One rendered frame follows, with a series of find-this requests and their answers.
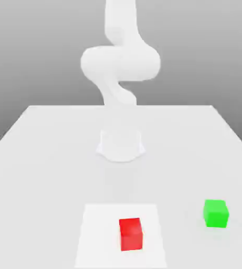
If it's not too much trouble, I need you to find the small red cube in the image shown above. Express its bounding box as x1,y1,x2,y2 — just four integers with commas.
119,217,144,252

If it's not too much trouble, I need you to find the small green cube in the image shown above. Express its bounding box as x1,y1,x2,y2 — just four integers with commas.
203,199,230,229

